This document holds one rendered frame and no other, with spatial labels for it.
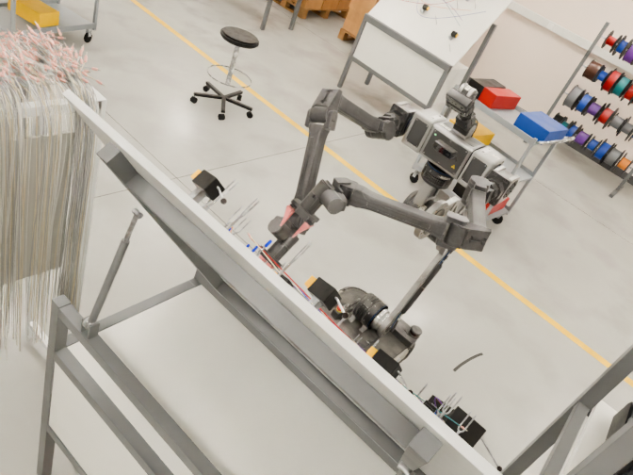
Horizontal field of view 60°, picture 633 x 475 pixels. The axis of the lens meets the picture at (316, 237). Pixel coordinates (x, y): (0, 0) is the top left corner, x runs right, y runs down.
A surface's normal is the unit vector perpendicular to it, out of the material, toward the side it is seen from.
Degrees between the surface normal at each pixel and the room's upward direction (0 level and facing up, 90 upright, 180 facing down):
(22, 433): 0
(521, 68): 90
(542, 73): 90
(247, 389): 0
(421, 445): 38
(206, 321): 0
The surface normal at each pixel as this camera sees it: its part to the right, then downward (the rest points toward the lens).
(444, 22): -0.28, -0.28
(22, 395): 0.33, -0.75
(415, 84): -0.65, 0.26
